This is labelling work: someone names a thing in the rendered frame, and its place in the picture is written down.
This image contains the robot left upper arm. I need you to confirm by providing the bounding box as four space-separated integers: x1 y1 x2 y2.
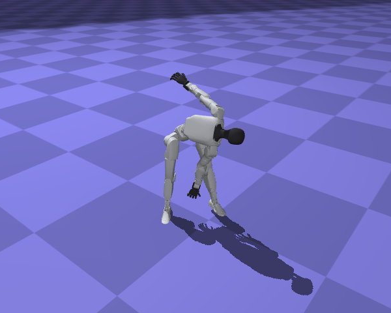
199 95 224 119

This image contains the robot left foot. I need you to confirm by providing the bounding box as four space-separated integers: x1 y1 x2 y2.
209 200 226 216

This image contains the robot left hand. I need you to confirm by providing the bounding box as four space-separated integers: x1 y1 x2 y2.
170 72 189 91

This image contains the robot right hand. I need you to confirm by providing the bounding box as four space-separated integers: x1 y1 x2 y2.
187 183 201 199

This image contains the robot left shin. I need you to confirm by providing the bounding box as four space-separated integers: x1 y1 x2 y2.
203 168 218 205

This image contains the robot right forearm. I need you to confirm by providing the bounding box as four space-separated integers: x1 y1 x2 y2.
194 167 205 189

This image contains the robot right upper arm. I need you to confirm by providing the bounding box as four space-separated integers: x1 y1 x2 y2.
196 146 218 171

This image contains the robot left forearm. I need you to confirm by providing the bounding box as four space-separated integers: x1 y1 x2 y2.
185 82 210 98

